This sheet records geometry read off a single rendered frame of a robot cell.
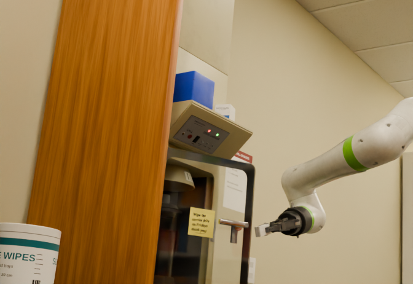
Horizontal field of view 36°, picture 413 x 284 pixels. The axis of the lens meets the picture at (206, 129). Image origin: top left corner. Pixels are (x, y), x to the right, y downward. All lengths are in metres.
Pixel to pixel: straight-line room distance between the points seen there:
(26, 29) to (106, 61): 0.31
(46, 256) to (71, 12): 1.02
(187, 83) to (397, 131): 0.61
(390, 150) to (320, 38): 2.00
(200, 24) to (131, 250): 0.76
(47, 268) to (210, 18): 1.08
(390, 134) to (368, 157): 0.10
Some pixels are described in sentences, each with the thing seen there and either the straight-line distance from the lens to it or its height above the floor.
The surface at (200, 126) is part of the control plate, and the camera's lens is 1.83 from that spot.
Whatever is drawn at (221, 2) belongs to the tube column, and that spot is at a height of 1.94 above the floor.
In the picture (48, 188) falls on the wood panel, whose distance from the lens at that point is 1.94.
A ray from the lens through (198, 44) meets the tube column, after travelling 2.02.
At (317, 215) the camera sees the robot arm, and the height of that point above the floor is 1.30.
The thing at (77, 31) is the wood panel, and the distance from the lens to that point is 2.07.
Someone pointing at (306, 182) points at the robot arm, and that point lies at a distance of 2.16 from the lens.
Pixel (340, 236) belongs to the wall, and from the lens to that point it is 3.83.
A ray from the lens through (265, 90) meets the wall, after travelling 3.18.
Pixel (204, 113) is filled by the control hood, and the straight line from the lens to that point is 1.81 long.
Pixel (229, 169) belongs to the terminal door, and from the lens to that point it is 1.87.
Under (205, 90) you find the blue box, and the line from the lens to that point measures 1.82.
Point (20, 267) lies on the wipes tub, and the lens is 1.29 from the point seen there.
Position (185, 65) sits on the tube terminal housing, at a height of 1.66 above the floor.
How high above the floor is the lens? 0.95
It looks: 16 degrees up
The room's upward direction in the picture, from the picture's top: 5 degrees clockwise
